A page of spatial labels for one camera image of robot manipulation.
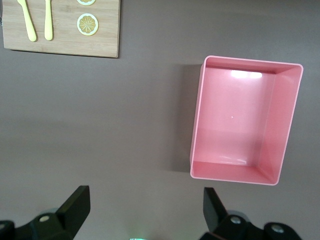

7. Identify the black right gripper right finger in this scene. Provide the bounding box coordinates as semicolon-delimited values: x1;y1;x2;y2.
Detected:
199;187;301;240

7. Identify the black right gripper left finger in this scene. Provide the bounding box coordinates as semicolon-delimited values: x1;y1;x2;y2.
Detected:
0;185;91;240

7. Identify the pink plastic bin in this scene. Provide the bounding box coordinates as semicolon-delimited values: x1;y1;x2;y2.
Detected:
189;55;305;186

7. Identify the wooden cutting board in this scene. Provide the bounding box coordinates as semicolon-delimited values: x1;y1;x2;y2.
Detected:
2;0;121;59

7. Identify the yellow plastic fork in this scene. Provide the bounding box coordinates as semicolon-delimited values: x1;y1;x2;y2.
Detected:
43;0;54;42

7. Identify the yellow plastic knife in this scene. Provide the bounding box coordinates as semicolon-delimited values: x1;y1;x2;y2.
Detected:
16;0;38;42

